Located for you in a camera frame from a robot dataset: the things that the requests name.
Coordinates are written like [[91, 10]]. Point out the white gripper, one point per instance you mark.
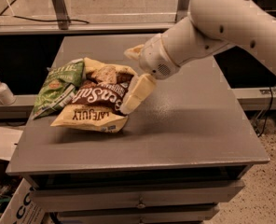
[[154, 59]]

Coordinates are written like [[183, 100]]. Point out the brown sea salt chip bag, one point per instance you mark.
[[96, 105]]

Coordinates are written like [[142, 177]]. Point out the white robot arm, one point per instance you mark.
[[209, 27]]

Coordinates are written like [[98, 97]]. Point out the green jalapeno chip bag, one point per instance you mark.
[[58, 89]]

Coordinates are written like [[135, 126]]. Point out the grey drawer cabinet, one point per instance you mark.
[[190, 129]]

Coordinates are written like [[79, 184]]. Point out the white pump dispenser bottle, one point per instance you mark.
[[6, 95]]

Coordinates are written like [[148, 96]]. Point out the brown cardboard box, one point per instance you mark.
[[9, 139]]

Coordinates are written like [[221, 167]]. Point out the lower grey drawer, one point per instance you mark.
[[149, 215]]

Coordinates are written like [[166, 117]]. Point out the grey drawer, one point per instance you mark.
[[141, 196], [149, 215]]

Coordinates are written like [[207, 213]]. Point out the upper grey drawer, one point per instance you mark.
[[141, 196]]

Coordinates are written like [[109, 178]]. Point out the white cardboard box with letters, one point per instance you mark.
[[21, 208]]

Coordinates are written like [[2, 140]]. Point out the metal railing frame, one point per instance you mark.
[[39, 17]]

